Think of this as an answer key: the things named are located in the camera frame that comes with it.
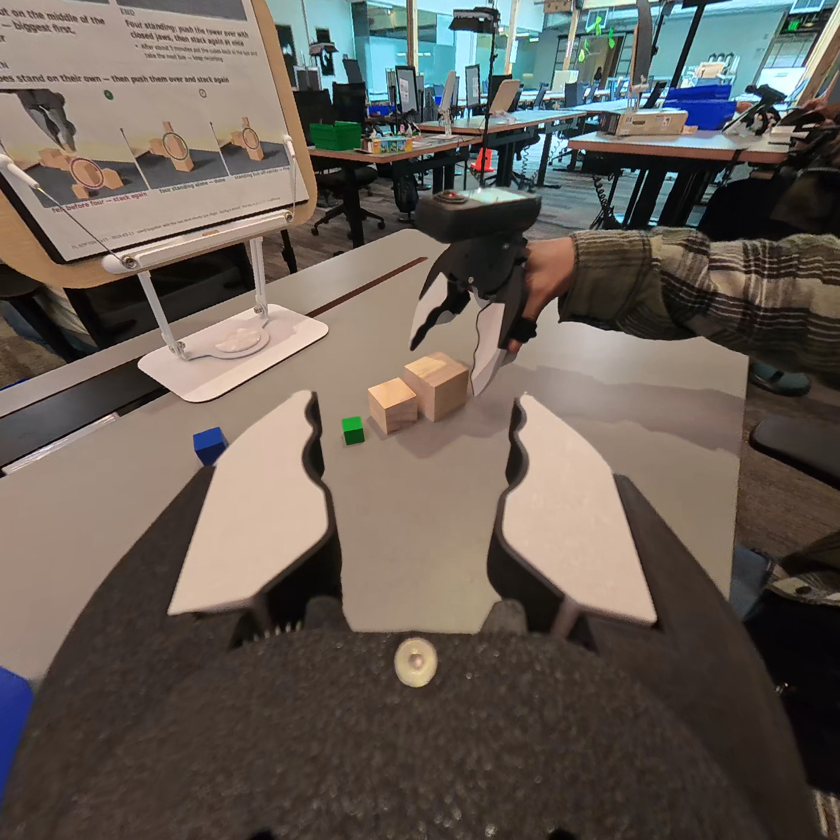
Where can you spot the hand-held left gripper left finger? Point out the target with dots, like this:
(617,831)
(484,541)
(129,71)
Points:
(256,512)

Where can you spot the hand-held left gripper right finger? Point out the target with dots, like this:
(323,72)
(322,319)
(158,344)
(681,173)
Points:
(571,525)

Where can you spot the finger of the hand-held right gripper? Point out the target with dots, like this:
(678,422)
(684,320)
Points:
(489,354)
(436,312)

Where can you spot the large plain wooden cube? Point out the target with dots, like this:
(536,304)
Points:
(436,387)

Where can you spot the blue wooden cube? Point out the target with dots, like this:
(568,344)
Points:
(210,447)

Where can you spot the medium plain wooden cube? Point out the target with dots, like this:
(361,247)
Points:
(392,407)

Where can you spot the small green wooden cube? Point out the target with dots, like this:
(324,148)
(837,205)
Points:
(353,432)

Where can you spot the person's right forearm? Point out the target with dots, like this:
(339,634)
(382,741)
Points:
(709,289)

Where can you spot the person's right hand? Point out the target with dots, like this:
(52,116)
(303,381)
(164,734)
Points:
(548,279)

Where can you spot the orange traffic cone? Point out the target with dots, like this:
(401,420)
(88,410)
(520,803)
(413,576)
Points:
(484,163)

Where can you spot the office desk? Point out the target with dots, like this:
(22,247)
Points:
(525,118)
(394,157)
(709,144)

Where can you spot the white document stand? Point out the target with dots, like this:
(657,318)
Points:
(197,374)

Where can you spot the colourful toy box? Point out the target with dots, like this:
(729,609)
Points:
(387,144)

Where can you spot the computer monitor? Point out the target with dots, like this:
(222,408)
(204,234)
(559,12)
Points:
(407,92)

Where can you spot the green storage bins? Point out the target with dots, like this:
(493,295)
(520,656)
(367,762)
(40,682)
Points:
(334,136)

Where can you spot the black office chair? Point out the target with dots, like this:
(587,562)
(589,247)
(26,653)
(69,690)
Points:
(348,105)

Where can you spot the cardboard box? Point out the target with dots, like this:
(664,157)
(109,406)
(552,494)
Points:
(643,123)

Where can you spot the black chair armrest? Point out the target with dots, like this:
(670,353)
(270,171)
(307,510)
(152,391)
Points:
(797,449)

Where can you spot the black light stand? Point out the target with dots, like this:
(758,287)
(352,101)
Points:
(476,19)

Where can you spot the teal shoe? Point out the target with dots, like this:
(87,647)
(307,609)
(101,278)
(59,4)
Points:
(781,380)

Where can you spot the blue storage bins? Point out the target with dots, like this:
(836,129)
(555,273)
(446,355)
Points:
(699,105)

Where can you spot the blue plastic bin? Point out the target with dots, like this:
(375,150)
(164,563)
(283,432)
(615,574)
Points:
(13,722)

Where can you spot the printed instruction sheet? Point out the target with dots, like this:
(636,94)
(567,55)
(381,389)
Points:
(164,65)

